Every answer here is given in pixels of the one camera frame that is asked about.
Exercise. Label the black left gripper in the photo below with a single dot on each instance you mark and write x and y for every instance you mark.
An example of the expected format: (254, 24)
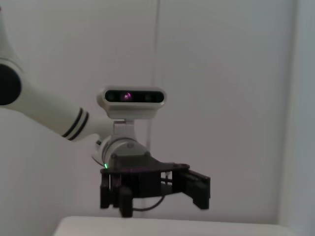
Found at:
(142, 179)

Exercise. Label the silver camera mount bracket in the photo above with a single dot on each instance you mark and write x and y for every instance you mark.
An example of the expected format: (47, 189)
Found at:
(124, 127)

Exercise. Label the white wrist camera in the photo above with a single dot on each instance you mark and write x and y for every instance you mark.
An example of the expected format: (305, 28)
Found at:
(133, 97)

